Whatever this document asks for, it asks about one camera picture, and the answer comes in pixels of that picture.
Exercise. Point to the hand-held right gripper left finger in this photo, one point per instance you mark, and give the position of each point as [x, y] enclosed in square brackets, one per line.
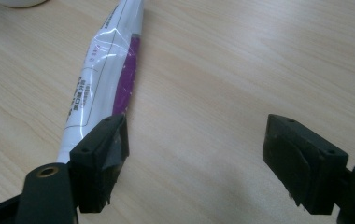
[99, 161]

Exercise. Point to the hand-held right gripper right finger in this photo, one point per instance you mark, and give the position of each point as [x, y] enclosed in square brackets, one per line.
[303, 168]

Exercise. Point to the white and purple toothpaste tube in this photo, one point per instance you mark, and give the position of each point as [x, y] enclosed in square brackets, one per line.
[110, 71]

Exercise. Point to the white cup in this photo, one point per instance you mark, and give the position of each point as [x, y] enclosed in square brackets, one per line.
[20, 2]

